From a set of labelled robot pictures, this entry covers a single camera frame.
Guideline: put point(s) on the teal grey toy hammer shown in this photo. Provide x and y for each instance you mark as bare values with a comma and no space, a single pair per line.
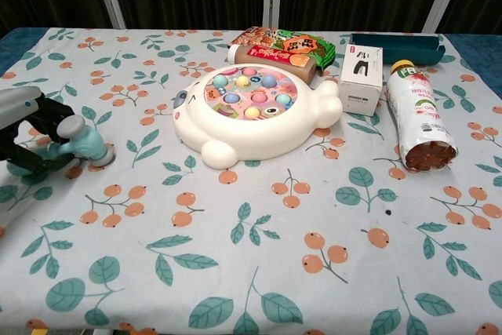
84,143

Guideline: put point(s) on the orange green snack bag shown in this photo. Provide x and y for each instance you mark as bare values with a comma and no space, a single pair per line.
302,46

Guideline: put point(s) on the white box with trousers print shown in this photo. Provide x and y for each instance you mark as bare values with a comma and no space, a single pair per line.
361,88

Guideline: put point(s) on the white labelled bottle yellow cap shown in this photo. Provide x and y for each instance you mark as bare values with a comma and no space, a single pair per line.
419,115

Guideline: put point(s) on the white whack-a-mole toy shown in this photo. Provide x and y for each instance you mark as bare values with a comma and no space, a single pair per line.
255,139

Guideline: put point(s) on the floral leaf fruit tablecloth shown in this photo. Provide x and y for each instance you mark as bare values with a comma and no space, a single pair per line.
251,252

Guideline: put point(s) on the brown drink bottle red label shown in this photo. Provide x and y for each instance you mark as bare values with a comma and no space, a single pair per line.
274,58

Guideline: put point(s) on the teal plastic rack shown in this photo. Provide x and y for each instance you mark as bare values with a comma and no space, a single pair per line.
408,52

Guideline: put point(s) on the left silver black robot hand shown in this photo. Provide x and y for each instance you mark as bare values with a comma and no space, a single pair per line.
19,105

